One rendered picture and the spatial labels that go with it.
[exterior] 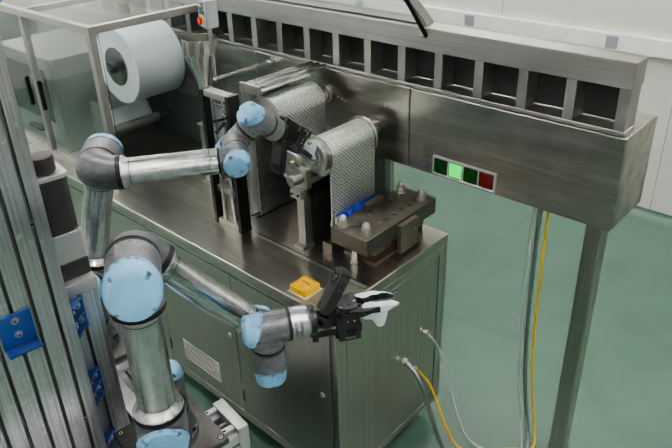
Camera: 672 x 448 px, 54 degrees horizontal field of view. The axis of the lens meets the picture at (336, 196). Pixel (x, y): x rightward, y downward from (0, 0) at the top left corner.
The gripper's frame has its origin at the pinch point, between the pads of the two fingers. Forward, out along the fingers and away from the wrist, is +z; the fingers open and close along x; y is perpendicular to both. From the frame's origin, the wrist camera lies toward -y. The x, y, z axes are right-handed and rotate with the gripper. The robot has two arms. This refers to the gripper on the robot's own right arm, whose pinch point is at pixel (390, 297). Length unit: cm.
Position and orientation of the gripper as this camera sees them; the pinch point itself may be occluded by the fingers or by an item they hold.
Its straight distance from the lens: 158.8
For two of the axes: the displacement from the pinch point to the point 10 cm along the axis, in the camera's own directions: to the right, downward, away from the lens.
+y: 0.6, 9.4, 3.4
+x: 2.5, 3.1, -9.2
